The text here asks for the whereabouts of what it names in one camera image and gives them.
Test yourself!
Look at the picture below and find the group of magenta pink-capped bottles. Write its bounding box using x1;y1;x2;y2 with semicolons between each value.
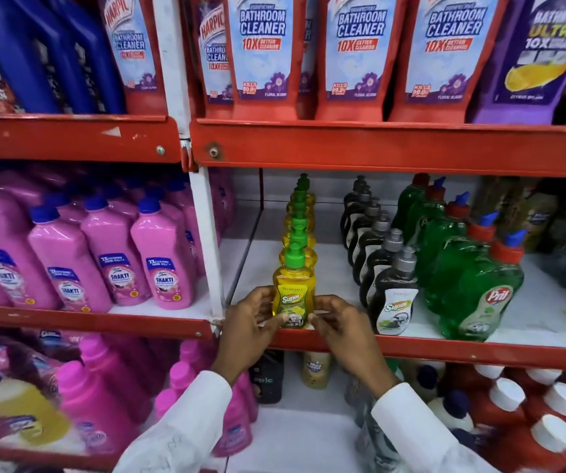
0;325;260;459

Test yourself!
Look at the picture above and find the beige bottle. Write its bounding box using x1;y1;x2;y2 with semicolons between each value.
301;352;333;390

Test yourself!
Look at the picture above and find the green dish liquid bottle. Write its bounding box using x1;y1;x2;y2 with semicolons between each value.
438;230;528;342
401;176;448;248
392;172;431;232
423;212;501;316
413;191;472;286

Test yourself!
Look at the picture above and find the row of yellow soap bottles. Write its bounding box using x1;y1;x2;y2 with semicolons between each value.
279;173;319;269

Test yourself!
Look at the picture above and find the group of red white-capped bottles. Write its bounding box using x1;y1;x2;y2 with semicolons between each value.
441;363;566;473

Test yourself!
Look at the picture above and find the person's right forearm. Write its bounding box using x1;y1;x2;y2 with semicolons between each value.
371;381;501;473

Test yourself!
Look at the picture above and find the black cleaner bottle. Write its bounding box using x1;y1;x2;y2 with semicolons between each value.
249;350;286;405

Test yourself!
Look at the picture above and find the row of red cleaner bottles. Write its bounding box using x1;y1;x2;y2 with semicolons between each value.
97;0;511;125

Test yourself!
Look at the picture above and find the purple cleaner bottle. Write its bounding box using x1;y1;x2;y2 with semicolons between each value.
472;0;566;125

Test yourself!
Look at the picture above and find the person's left hand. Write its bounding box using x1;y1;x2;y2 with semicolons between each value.
212;285;289;386

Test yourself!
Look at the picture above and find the dark clear bottle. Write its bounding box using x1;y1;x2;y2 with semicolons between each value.
353;408;412;473

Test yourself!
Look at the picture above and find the yellow blue-capped cleaner bottle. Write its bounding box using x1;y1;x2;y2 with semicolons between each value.
0;368;73;447

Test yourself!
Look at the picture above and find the row of black soap bottles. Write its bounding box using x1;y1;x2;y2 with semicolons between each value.
340;174;420;336

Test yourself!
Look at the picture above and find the person's right hand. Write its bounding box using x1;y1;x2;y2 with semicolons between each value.
309;294;403;400

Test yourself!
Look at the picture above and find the white shelf upright post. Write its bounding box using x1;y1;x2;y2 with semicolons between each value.
151;0;227;322

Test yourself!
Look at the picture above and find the yellow dish soap bottle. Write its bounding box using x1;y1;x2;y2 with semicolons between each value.
272;242;317;329

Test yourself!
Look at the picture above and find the red shelf beam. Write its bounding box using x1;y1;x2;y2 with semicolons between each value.
189;118;566;179
0;113;183;164
0;444;122;472
0;305;215;341

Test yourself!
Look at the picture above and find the white blue-capped bottle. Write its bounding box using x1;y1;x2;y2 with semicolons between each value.
428;389;477;434
410;364;442;405

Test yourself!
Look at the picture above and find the brown soap bottle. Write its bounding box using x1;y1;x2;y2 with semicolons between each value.
507;188;560;253

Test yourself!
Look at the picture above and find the group of pink blue-capped bottles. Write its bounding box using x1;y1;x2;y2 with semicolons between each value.
0;165;237;314

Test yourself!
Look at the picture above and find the person's left forearm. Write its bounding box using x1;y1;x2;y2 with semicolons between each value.
113;370;234;473

